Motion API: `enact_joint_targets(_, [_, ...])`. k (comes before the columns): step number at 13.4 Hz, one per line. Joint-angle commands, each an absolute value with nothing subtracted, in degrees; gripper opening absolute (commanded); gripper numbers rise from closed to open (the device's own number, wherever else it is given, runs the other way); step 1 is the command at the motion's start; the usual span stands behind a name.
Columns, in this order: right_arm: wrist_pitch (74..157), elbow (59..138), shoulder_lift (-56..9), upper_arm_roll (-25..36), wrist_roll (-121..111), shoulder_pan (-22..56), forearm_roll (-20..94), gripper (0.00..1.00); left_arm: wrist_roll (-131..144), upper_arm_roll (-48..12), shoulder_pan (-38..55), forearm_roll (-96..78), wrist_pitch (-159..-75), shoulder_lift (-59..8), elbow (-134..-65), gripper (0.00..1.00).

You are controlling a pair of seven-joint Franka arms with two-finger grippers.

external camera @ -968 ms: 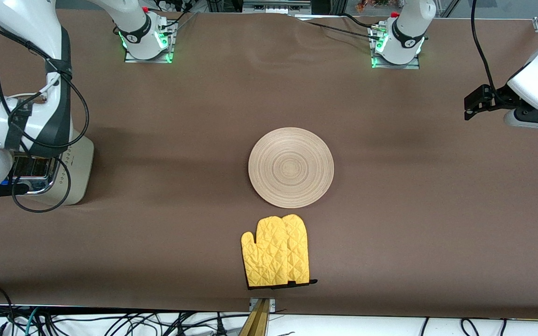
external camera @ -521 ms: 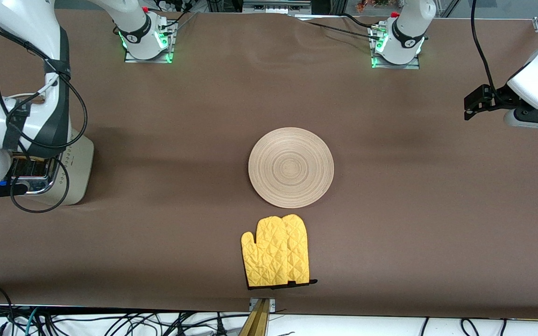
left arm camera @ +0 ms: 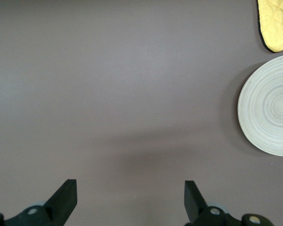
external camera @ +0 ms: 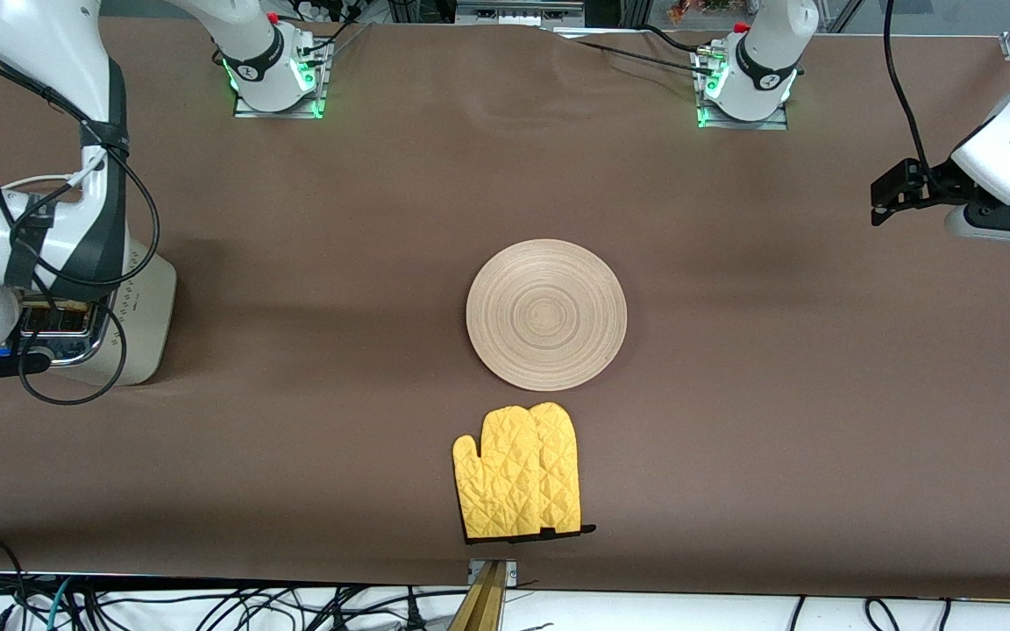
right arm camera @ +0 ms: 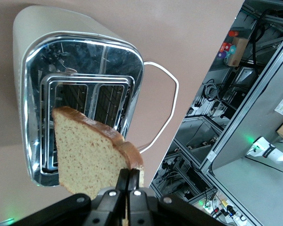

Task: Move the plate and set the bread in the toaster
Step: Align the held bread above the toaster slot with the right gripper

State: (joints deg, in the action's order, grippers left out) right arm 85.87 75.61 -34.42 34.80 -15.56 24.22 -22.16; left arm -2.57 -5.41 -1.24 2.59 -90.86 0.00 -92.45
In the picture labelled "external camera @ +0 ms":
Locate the silver metal bracket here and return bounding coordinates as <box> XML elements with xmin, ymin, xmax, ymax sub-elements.
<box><xmin>467</xmin><ymin>558</ymin><xmax>518</xmax><ymax>587</ymax></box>

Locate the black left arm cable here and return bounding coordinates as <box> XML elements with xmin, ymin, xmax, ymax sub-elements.
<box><xmin>883</xmin><ymin>0</ymin><xmax>937</xmax><ymax>176</ymax></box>

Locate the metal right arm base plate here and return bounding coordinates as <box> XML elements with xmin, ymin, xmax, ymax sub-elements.
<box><xmin>231</xmin><ymin>92</ymin><xmax>328</xmax><ymax>120</ymax></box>

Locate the black base power cable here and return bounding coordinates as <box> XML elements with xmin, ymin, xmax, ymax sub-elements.
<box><xmin>556</xmin><ymin>25</ymin><xmax>716</xmax><ymax>76</ymax></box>

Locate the white toaster power cord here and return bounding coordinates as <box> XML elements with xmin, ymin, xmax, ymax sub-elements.
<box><xmin>4</xmin><ymin>172</ymin><xmax>85</xmax><ymax>190</ymax></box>

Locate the yellow quilted oven mitt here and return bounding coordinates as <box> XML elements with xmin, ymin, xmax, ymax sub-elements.
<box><xmin>452</xmin><ymin>401</ymin><xmax>597</xmax><ymax>543</ymax></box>

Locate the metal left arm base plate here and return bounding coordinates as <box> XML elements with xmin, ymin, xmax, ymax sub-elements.
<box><xmin>696</xmin><ymin>103</ymin><xmax>790</xmax><ymax>131</ymax></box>

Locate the teal cable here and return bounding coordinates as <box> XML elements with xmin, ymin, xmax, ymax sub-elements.
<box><xmin>42</xmin><ymin>576</ymin><xmax>78</xmax><ymax>631</ymax></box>

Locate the gold aluminium profile bar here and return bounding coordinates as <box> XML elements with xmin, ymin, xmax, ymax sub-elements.
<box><xmin>447</xmin><ymin>561</ymin><xmax>508</xmax><ymax>631</ymax></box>

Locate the round wooden plate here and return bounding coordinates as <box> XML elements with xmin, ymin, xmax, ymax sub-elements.
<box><xmin>466</xmin><ymin>238</ymin><xmax>628</xmax><ymax>393</ymax></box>

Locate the beige chrome two-slot toaster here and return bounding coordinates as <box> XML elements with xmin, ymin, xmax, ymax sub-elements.
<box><xmin>18</xmin><ymin>254</ymin><xmax>178</xmax><ymax>387</ymax></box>

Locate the grey background equipment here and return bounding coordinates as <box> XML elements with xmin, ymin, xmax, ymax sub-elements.
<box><xmin>455</xmin><ymin>0</ymin><xmax>587</xmax><ymax>27</ymax></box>

